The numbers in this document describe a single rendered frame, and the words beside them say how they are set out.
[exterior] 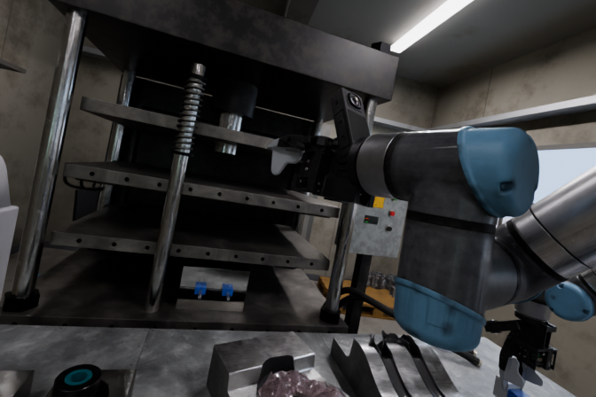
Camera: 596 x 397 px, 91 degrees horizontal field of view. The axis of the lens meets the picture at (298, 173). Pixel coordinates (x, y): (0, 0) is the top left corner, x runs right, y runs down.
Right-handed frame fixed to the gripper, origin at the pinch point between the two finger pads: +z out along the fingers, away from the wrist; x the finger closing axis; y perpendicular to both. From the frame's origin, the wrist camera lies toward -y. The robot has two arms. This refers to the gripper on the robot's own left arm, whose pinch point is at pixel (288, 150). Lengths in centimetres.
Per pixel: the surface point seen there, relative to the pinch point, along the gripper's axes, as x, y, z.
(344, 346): 57, 51, 24
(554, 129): 292, -116, 40
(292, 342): 34, 49, 25
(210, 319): 26, 60, 65
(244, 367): 16, 51, 20
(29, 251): -35, 46, 85
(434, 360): 72, 44, 2
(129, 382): -7, 57, 29
